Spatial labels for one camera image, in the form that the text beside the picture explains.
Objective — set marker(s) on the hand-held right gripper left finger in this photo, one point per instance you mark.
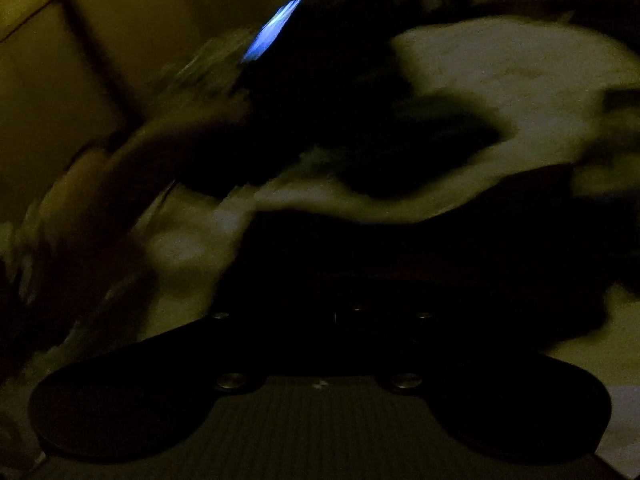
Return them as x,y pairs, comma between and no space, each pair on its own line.
240,350

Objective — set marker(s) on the person's left forearm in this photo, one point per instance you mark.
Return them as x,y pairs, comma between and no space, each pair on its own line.
140,170

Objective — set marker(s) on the cream cabinet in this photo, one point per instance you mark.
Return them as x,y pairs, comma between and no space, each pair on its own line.
75,60

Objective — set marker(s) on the dark cloth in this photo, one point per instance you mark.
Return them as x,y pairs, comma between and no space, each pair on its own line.
425,260

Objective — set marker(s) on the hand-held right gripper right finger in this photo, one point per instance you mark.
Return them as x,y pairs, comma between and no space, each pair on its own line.
400,350

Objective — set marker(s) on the white patterned blanket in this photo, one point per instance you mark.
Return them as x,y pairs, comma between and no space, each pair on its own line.
525,85

